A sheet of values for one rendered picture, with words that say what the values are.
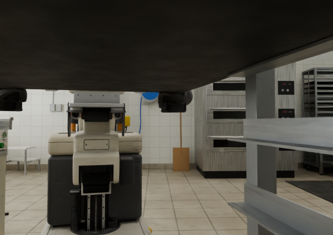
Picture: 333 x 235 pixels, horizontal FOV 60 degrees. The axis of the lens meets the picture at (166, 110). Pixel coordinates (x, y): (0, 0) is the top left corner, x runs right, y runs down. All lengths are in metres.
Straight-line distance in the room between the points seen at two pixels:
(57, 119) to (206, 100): 2.82
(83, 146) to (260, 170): 1.17
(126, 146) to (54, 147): 0.40
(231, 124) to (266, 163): 4.21
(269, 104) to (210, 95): 4.16
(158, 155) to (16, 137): 2.66
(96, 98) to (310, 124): 1.23
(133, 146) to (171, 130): 3.76
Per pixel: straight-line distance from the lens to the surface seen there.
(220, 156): 4.61
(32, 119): 5.93
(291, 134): 0.34
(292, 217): 0.36
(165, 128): 5.48
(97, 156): 1.45
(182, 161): 5.26
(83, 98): 1.46
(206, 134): 4.54
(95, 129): 1.51
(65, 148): 1.75
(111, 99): 1.46
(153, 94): 5.36
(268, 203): 0.39
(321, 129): 0.31
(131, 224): 1.83
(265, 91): 0.41
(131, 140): 1.75
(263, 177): 0.42
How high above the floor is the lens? 0.88
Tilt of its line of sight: 2 degrees up
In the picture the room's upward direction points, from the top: straight up
